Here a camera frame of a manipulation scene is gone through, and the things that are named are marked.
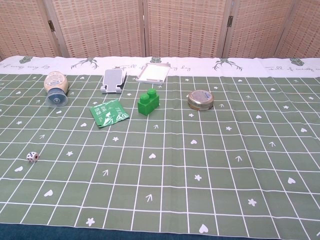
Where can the small white die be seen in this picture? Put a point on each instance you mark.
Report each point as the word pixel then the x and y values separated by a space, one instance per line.
pixel 32 157

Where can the green toy building block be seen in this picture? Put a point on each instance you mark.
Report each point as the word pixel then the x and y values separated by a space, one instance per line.
pixel 148 103

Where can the green grid patterned tablecloth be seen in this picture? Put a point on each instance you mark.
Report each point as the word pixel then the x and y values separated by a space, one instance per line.
pixel 175 155

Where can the round metal tin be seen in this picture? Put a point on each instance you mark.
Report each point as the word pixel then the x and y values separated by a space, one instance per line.
pixel 200 98

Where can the white shallow box tray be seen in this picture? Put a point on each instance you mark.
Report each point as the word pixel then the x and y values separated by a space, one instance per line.
pixel 154 72

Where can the green tea packet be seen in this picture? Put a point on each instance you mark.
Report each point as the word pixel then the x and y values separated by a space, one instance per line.
pixel 108 113

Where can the grey blister pack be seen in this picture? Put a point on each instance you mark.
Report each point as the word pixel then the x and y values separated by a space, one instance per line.
pixel 113 79

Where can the woven bamboo folding screen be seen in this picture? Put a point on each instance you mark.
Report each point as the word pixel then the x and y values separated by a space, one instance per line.
pixel 105 27

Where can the mayonnaise squeeze bottle blue cap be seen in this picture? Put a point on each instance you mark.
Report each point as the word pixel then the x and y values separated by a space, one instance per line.
pixel 56 84

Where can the brass screen hinge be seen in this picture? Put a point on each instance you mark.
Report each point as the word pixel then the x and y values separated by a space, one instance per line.
pixel 229 21
pixel 51 25

